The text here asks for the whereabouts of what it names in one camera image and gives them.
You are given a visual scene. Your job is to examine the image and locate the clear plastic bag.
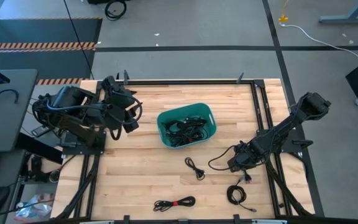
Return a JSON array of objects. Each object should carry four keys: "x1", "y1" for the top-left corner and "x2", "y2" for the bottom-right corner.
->
[{"x1": 16, "y1": 192, "x2": 54, "y2": 218}]

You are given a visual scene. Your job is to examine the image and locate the short curved black cable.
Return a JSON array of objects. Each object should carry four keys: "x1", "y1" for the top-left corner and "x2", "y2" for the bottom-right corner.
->
[{"x1": 0, "y1": 88, "x2": 20, "y2": 105}]

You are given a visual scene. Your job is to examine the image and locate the black aluminium table frame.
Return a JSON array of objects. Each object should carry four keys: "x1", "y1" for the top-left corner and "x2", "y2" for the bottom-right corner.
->
[{"x1": 56, "y1": 79, "x2": 316, "y2": 224}]

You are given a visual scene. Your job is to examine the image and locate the black hazard-striped floor mat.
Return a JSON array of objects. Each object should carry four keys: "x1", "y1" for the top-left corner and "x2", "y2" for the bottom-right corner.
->
[{"x1": 0, "y1": 17, "x2": 103, "y2": 85}]

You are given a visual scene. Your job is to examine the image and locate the yellow hanging power cord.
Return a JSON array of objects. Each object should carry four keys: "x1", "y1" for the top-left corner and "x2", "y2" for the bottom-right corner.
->
[{"x1": 278, "y1": 0, "x2": 291, "y2": 26}]

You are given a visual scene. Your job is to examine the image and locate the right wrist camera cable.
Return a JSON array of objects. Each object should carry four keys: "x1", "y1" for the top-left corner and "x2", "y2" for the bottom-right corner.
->
[{"x1": 208, "y1": 145, "x2": 241, "y2": 172}]

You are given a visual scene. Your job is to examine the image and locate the teal plastic bin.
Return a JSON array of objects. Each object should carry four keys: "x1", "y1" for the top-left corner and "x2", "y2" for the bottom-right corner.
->
[{"x1": 156, "y1": 102, "x2": 218, "y2": 149}]

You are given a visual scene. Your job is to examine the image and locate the thick black cable red strap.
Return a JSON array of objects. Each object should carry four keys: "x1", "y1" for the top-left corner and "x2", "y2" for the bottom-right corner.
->
[{"x1": 152, "y1": 195, "x2": 196, "y2": 213}]

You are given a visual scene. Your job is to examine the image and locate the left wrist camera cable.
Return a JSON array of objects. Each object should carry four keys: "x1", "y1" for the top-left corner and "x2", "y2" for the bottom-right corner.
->
[{"x1": 112, "y1": 89, "x2": 144, "y2": 126}]

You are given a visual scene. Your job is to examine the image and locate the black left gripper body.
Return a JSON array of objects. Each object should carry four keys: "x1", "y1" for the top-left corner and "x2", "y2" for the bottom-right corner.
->
[{"x1": 112, "y1": 86, "x2": 133, "y2": 110}]

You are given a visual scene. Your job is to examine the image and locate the black cable silver USB plug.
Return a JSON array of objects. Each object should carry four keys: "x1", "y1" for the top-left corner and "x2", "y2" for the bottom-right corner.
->
[{"x1": 185, "y1": 156, "x2": 206, "y2": 181}]

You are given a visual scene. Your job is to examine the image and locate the long black cable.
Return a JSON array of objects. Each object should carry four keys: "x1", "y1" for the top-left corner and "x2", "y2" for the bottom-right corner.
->
[{"x1": 63, "y1": 0, "x2": 95, "y2": 80}]

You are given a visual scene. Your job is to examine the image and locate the white floor cable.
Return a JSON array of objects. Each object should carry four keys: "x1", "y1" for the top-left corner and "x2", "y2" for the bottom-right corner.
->
[{"x1": 280, "y1": 24, "x2": 358, "y2": 65}]

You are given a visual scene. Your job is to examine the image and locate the coiled black floor cable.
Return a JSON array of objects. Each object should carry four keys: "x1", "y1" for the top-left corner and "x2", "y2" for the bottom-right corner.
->
[{"x1": 104, "y1": 0, "x2": 127, "y2": 22}]

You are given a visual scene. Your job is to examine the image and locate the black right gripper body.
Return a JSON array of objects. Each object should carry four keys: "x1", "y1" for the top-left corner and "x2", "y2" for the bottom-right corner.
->
[{"x1": 227, "y1": 143, "x2": 262, "y2": 173}]

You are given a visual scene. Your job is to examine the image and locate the grey desk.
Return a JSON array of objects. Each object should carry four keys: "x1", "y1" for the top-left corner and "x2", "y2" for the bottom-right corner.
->
[{"x1": 0, "y1": 68, "x2": 39, "y2": 153}]

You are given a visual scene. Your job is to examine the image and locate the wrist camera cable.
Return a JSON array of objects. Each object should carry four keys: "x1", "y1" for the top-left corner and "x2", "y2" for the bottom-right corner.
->
[
  {"x1": 112, "y1": 89, "x2": 144, "y2": 126},
  {"x1": 208, "y1": 145, "x2": 241, "y2": 172}
]

